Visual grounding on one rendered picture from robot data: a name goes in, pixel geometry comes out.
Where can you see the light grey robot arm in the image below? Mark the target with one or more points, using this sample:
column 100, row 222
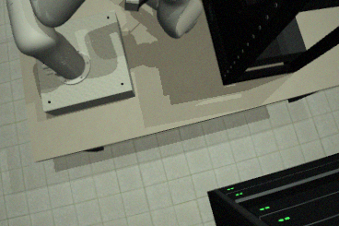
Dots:
column 33, row 37

